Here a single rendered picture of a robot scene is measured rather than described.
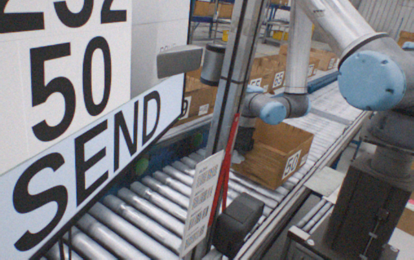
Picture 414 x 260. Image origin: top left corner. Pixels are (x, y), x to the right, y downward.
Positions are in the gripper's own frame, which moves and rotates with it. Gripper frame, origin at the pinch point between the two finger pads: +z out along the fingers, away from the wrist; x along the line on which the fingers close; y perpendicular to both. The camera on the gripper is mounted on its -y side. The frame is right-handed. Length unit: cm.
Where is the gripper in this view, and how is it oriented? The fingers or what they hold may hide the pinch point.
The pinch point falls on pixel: (230, 163)
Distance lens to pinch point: 151.1
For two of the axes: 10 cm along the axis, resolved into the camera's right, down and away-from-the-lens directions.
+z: -1.8, 9.1, 3.6
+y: 8.2, 3.4, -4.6
